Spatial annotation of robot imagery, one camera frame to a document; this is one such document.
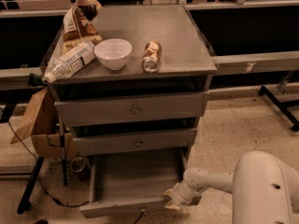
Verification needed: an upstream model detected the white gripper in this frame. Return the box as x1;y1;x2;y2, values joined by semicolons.
164;180;205;210

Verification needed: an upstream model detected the grey bottom drawer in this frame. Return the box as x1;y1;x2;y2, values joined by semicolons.
80;147;187;218

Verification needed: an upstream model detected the grey drawer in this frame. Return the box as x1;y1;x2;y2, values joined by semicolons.
55;92;209;127
73;128;197;156
80;147;187;218

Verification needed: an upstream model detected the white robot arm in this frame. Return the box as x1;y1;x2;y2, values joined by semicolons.
165;151;299;224

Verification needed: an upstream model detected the grey drawer cabinet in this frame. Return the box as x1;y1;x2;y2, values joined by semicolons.
41;4;218;219

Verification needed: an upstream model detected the grey middle drawer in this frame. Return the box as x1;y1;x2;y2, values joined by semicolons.
73;128;197;156

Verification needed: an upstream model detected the grey top drawer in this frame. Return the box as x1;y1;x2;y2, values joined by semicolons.
55;92;209;127

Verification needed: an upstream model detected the brown cup on floor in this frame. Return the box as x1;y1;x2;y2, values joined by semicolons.
70;157;90;181

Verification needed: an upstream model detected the thin black tripod pole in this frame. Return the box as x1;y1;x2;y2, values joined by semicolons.
59;117;67;186

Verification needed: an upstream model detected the black stand base right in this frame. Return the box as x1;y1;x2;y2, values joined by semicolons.
259;86;299;132

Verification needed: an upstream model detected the black stand leg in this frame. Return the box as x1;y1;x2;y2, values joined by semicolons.
17;157;44;215

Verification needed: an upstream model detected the metal drink can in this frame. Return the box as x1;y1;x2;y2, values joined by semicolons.
142;41;162;73

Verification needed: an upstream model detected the cardboard box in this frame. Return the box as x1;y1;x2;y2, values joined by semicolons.
9;87;78;160

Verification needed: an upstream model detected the white bowl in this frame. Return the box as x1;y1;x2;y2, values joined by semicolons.
94;38;133;70

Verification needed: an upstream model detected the clear plastic water bottle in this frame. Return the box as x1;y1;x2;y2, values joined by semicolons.
44;41;95;83

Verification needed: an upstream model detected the brown chip bag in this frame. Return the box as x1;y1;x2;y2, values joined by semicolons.
64;0;102;44

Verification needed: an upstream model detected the black cable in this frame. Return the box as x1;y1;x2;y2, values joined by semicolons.
0;107;146;224

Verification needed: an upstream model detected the grey metal rail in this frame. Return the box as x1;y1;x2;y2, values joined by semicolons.
212;51;299;76

